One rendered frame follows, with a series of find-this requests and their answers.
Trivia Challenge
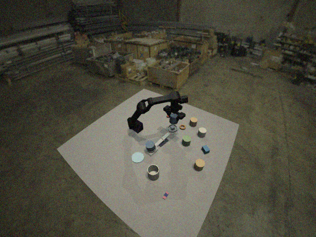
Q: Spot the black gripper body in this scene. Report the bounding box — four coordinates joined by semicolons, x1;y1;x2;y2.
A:
163;105;185;119

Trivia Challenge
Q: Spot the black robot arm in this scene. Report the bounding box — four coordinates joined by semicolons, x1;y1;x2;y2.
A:
127;91;188;129

